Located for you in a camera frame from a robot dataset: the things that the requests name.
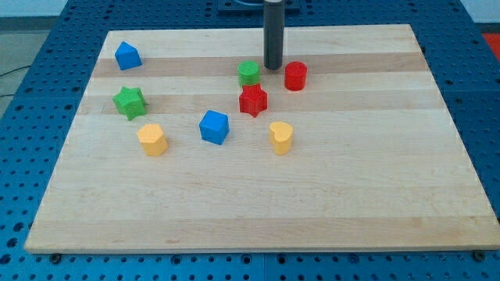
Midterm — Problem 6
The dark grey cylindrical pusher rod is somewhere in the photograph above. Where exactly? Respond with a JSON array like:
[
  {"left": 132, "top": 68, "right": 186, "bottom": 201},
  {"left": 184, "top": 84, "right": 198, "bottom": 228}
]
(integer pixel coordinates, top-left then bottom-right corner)
[{"left": 263, "top": 0, "right": 285, "bottom": 70}]

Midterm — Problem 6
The blue triangle block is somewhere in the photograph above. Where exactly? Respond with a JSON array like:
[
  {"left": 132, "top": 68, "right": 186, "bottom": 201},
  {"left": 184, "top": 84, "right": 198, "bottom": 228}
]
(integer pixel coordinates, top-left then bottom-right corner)
[{"left": 114, "top": 41, "right": 142, "bottom": 70}]

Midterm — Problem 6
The red cylinder block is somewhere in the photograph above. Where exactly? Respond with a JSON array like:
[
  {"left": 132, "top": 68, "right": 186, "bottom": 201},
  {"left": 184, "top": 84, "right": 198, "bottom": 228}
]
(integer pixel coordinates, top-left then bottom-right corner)
[{"left": 284, "top": 61, "right": 308, "bottom": 91}]

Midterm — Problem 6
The red star block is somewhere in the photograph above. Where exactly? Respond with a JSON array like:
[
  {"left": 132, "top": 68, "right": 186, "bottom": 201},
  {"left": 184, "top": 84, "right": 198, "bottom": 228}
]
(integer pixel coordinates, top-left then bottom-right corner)
[{"left": 239, "top": 84, "right": 268, "bottom": 118}]

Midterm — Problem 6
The yellow heart block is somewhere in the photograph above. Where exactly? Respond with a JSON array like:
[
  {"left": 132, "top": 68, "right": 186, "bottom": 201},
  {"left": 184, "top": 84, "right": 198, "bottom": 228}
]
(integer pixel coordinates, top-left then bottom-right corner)
[{"left": 269, "top": 121, "right": 294, "bottom": 155}]

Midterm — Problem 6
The blue cube block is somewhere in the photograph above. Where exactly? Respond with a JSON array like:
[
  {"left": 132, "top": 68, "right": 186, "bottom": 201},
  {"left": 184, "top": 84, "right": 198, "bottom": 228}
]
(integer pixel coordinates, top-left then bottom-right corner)
[{"left": 198, "top": 110, "right": 230, "bottom": 145}]

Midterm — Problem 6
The light wooden board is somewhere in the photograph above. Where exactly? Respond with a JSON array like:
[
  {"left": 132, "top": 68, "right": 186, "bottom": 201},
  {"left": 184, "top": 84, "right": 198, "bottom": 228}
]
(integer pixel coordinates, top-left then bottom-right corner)
[{"left": 25, "top": 24, "right": 499, "bottom": 254}]

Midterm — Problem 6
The green star block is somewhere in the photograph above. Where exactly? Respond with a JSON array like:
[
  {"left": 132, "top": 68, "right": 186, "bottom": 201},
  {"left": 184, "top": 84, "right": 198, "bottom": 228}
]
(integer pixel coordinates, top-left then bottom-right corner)
[{"left": 112, "top": 87, "right": 147, "bottom": 120}]

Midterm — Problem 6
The yellow hexagon block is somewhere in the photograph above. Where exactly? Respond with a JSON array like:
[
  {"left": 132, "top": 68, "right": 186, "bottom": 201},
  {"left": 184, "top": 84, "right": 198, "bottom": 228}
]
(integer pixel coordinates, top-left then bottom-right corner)
[{"left": 137, "top": 123, "right": 169, "bottom": 156}]

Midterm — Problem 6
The black cable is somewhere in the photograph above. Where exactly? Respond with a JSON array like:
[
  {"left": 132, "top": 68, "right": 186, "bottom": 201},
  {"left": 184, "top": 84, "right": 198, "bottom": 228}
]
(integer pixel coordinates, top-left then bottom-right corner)
[{"left": 0, "top": 64, "right": 31, "bottom": 98}]

